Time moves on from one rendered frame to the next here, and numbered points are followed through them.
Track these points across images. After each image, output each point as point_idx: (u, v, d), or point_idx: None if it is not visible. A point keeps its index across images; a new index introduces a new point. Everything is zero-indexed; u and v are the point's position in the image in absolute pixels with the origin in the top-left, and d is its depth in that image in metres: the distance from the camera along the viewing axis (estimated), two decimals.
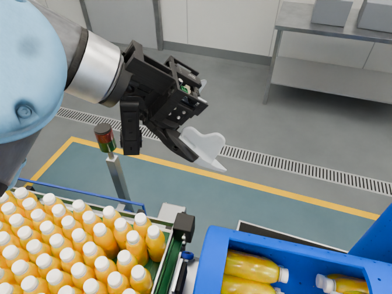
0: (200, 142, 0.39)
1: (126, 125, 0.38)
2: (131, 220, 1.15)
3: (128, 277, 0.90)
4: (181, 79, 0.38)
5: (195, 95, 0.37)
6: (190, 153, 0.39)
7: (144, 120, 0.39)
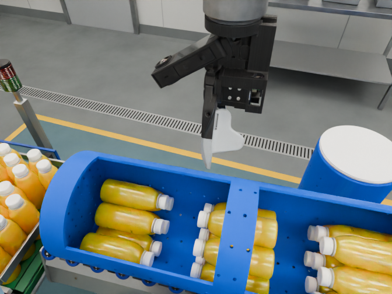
0: (224, 130, 0.39)
1: (193, 58, 0.36)
2: None
3: None
4: (260, 77, 0.39)
5: (259, 97, 0.38)
6: (209, 130, 0.38)
7: (206, 70, 0.37)
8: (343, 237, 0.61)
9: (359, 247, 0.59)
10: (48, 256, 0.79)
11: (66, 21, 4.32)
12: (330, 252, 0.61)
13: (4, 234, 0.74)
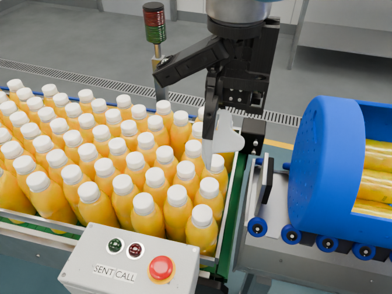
0: (224, 132, 0.39)
1: (195, 58, 0.36)
2: None
3: None
4: (262, 78, 0.39)
5: (260, 99, 0.38)
6: (210, 130, 0.38)
7: (208, 71, 0.37)
8: None
9: None
10: (257, 233, 0.62)
11: (98, 8, 4.15)
12: None
13: (217, 202, 0.58)
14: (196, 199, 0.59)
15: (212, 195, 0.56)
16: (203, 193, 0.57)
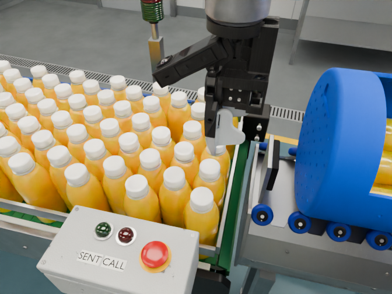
0: (226, 128, 0.41)
1: (194, 58, 0.36)
2: None
3: None
4: (261, 78, 0.39)
5: (259, 98, 0.38)
6: (212, 130, 0.41)
7: (207, 71, 0.37)
8: None
9: None
10: (262, 220, 0.57)
11: (97, 3, 4.10)
12: None
13: (219, 186, 0.53)
14: (195, 184, 0.54)
15: (213, 177, 0.51)
16: (202, 175, 0.51)
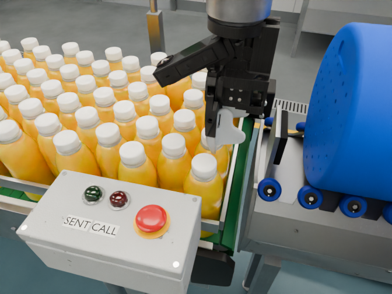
0: (226, 128, 0.41)
1: (195, 58, 0.36)
2: None
3: None
4: (262, 78, 0.39)
5: (260, 98, 0.38)
6: (212, 130, 0.41)
7: (208, 71, 0.37)
8: None
9: None
10: (269, 195, 0.52)
11: None
12: None
13: (222, 156, 0.48)
14: (197, 153, 0.49)
15: (216, 144, 0.47)
16: (205, 143, 0.47)
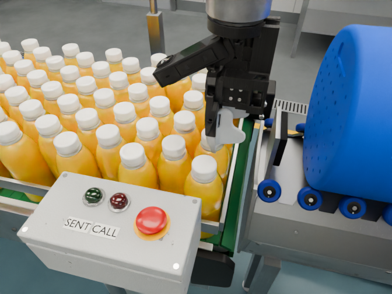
0: (226, 128, 0.41)
1: (195, 58, 0.36)
2: None
3: None
4: (262, 78, 0.39)
5: (260, 98, 0.38)
6: (212, 130, 0.41)
7: (208, 71, 0.37)
8: None
9: None
10: (269, 196, 0.53)
11: None
12: None
13: (222, 157, 0.48)
14: (196, 154, 0.49)
15: (216, 146, 0.47)
16: (205, 144, 0.47)
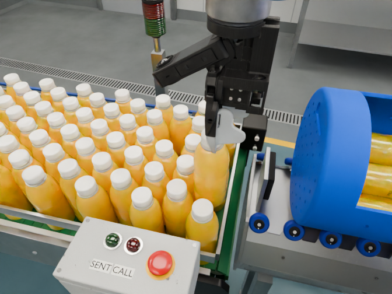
0: (226, 128, 0.41)
1: (195, 58, 0.36)
2: None
3: None
4: (262, 78, 0.39)
5: (260, 98, 0.38)
6: (212, 130, 0.41)
7: (208, 71, 0.37)
8: None
9: None
10: (259, 228, 0.61)
11: (98, 6, 4.14)
12: None
13: (222, 157, 0.48)
14: (197, 154, 0.49)
15: (216, 146, 0.47)
16: (205, 144, 0.47)
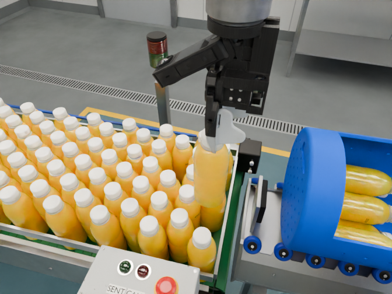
0: (226, 128, 0.41)
1: (195, 58, 0.36)
2: None
3: None
4: (262, 78, 0.39)
5: (260, 98, 0.38)
6: (212, 130, 0.41)
7: (208, 71, 0.37)
8: None
9: None
10: (252, 249, 0.68)
11: (100, 14, 4.22)
12: None
13: (222, 157, 0.48)
14: (196, 154, 0.49)
15: (216, 146, 0.47)
16: (205, 144, 0.47)
